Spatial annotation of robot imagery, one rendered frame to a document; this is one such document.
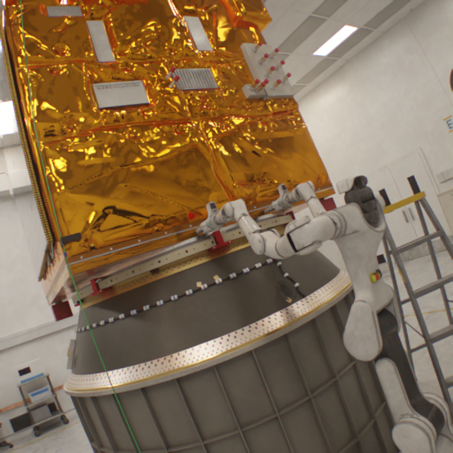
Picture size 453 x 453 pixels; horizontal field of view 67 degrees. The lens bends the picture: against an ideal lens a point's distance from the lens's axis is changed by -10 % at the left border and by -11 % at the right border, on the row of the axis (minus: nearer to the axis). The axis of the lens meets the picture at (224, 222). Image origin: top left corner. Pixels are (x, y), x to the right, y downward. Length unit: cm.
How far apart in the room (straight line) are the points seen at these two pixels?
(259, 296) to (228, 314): 19
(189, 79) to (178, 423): 203
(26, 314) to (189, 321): 557
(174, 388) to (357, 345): 90
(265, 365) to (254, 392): 14
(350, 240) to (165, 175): 111
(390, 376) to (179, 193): 136
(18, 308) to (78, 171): 549
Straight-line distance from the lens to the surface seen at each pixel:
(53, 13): 259
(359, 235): 132
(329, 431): 212
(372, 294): 139
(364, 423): 232
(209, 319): 187
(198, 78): 258
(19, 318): 724
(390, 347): 147
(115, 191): 192
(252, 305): 191
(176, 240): 201
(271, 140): 258
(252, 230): 154
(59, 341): 726
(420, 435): 153
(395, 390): 152
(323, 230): 121
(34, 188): 200
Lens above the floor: 153
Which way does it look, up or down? 7 degrees up
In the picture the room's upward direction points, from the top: 21 degrees counter-clockwise
